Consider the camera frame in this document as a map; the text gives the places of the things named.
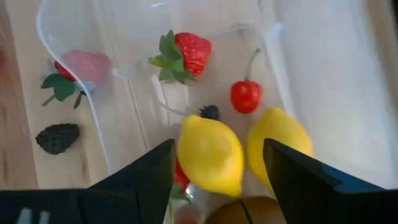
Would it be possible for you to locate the small dark blueberry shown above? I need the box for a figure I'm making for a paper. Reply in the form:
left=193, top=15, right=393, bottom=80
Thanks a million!
left=198, top=105, right=220, bottom=121

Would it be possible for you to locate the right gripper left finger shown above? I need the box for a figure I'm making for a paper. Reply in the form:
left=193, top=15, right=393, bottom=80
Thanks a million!
left=77, top=139, right=177, bottom=224

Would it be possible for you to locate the dark blackberry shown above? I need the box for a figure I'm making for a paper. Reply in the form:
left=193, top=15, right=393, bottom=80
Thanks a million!
left=35, top=123, right=81, bottom=156

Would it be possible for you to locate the yellow lemon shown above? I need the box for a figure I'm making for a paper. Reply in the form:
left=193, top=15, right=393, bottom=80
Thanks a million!
left=177, top=114, right=245, bottom=199
left=245, top=107, right=313, bottom=194

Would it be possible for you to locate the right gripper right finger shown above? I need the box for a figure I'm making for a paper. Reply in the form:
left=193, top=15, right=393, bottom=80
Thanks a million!
left=263, top=138, right=398, bottom=224

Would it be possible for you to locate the brown kiwi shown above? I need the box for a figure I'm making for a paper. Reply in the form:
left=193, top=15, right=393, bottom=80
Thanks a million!
left=203, top=195, right=282, bottom=224

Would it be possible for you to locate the clear plastic tupperware container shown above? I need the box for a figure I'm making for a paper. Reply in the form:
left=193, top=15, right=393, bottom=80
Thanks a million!
left=35, top=0, right=396, bottom=224

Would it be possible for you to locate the small red strawberry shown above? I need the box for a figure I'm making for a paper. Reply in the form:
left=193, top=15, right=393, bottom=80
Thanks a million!
left=40, top=49, right=113, bottom=110

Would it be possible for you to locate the red cherry with stem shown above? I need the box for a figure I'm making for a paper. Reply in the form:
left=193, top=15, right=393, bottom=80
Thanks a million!
left=229, top=48, right=264, bottom=114

